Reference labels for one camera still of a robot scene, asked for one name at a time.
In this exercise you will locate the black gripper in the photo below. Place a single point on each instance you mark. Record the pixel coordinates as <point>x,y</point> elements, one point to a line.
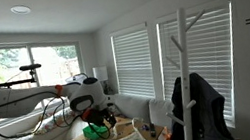
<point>97,116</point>

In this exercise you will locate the blue toy car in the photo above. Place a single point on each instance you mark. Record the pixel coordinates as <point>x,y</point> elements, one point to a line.
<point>145,127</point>

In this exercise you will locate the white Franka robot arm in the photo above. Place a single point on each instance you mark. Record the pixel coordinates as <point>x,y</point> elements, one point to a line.
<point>2,103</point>

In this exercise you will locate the orange plush toy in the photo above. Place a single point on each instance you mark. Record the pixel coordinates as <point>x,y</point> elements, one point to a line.
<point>168,138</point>

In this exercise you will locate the white sofa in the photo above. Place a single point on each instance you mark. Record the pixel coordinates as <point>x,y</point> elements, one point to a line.
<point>130,106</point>

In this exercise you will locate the black remote control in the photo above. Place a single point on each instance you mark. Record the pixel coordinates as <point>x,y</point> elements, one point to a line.
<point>152,129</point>

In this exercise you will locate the white table lamp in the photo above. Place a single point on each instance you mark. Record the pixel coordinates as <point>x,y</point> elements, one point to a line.
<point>100,74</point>

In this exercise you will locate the narrow white window blind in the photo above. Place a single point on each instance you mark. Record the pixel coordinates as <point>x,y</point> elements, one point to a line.
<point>133,65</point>

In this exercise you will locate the floral patterned cushion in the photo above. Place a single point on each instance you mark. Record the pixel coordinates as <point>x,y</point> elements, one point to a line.
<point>51,124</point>

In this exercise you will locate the white coat rack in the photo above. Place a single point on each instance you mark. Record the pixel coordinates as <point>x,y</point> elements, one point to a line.
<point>184,70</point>

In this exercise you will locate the dark blue grey jacket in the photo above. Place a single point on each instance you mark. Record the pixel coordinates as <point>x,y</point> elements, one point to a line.
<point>210,117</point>

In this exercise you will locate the wide white window blind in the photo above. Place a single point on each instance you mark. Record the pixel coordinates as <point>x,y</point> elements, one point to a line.
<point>210,53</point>

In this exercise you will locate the round ceiling light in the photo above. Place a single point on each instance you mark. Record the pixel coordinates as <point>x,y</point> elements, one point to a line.
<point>20,9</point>

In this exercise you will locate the black camera stand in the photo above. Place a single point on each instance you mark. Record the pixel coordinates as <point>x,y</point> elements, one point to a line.
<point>15,83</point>

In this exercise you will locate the small dark wall vent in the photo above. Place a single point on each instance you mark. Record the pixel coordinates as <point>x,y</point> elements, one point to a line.
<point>248,21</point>

